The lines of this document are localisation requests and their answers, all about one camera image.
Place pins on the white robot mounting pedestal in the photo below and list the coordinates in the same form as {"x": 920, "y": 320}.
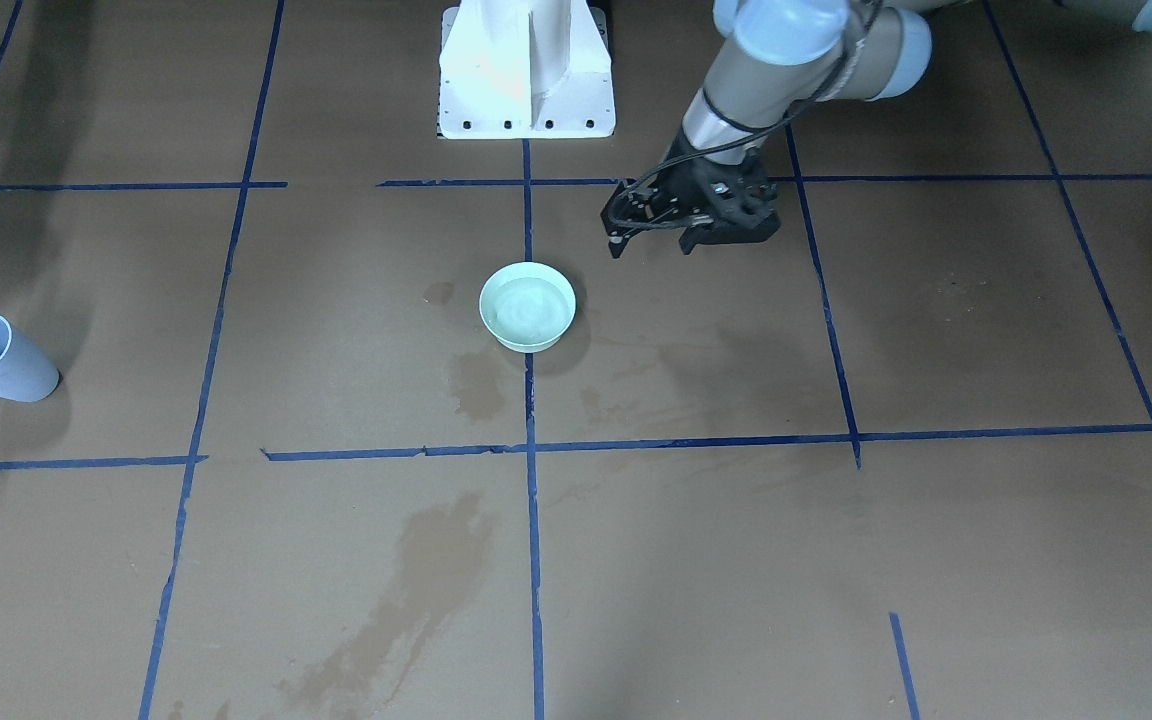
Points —
{"x": 525, "y": 69}

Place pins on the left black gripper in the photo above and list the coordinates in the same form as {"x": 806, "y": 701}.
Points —
{"x": 681, "y": 178}

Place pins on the mint green bowl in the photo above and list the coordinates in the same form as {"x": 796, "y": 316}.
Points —
{"x": 527, "y": 307}

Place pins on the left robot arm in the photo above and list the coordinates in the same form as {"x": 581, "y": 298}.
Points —
{"x": 778, "y": 59}

